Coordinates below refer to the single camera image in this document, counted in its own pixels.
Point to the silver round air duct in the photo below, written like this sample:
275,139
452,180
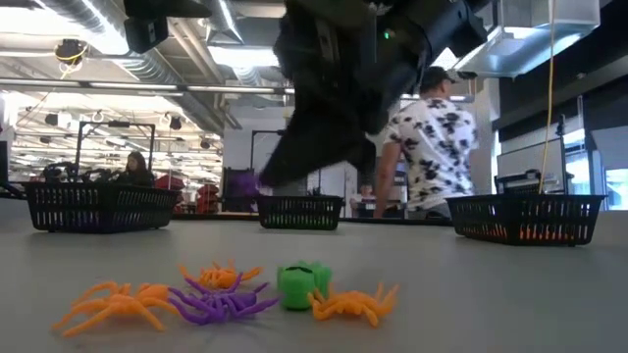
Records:
147,66

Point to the black plastic slotted basket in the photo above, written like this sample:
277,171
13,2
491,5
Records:
299,208
98,206
525,213

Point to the black metal rig frame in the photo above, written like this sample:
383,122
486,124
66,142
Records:
115,124
252,147

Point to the person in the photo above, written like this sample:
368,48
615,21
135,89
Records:
432,147
136,169

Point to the red storage bins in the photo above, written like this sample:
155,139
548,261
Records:
208,196

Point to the long ceiling light bar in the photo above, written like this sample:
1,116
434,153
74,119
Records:
132,85

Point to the silver rectangular air duct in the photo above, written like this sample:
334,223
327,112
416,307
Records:
539,44

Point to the grey office machine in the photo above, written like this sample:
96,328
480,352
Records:
515,184

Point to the black cabinet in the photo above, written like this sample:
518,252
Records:
235,196

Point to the black aluminium table frame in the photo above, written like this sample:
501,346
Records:
216,216

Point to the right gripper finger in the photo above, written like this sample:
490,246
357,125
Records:
314,142
289,137

